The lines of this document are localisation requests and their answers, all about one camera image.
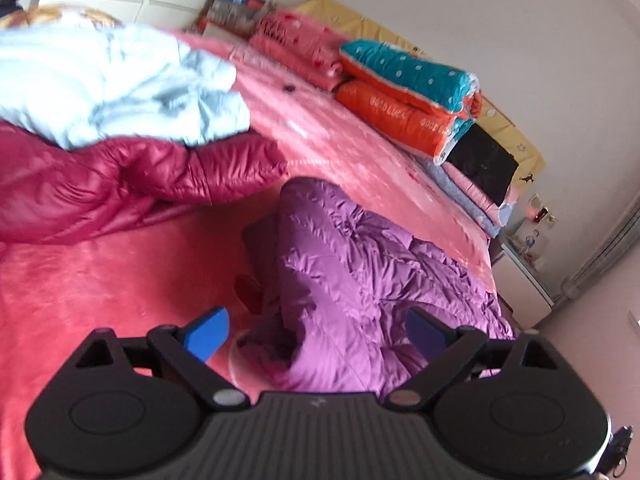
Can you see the pink heart-print folded blanket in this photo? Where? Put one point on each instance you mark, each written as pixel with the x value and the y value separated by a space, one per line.
pixel 300 45

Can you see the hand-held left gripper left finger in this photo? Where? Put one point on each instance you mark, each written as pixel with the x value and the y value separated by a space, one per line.
pixel 207 332

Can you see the purple down jacket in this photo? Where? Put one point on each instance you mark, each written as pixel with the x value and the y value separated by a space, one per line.
pixel 350 270

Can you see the orange folded quilt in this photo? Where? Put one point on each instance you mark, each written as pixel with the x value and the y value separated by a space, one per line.
pixel 395 120

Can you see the black cloth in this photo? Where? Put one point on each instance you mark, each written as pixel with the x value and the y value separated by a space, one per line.
pixel 482 165

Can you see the photo frame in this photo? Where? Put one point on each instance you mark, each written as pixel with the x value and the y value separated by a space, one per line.
pixel 532 245

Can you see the dark red down jacket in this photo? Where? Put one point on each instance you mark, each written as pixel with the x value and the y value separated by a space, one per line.
pixel 125 185

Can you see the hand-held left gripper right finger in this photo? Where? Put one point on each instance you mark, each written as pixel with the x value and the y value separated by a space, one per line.
pixel 425 332

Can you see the yellow headboard cover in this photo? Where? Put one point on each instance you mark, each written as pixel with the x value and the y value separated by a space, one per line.
pixel 527 152

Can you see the teal dotted folded quilt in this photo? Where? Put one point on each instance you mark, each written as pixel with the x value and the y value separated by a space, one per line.
pixel 410 72

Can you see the white nightstand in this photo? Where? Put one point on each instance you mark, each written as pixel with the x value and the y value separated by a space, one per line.
pixel 530 280

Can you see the wall socket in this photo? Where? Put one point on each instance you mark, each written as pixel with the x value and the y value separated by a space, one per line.
pixel 542 210

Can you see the grey radiator pipe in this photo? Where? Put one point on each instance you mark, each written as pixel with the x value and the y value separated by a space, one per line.
pixel 605 245

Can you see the light blue down jacket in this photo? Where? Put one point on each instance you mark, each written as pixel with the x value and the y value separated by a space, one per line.
pixel 110 85

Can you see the stack of shoe boxes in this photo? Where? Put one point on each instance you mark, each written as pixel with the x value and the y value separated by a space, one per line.
pixel 235 7

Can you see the yellow printed cloth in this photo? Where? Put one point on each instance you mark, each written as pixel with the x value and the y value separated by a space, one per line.
pixel 60 15

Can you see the stack of pink blue quilts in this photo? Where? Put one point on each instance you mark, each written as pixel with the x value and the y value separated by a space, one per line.
pixel 475 205

